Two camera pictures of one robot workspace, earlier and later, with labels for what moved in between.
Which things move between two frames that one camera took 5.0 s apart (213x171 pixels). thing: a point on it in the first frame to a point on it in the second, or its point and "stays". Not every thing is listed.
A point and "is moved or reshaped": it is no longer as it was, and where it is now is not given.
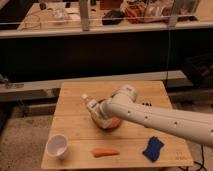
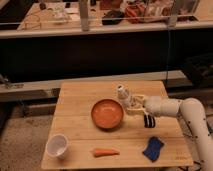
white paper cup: [56, 145] stays
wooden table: [75, 142] stays
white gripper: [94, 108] to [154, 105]
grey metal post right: [174, 14] stays
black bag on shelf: [113, 17] stays
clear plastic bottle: [85, 99] is moved or reshaped
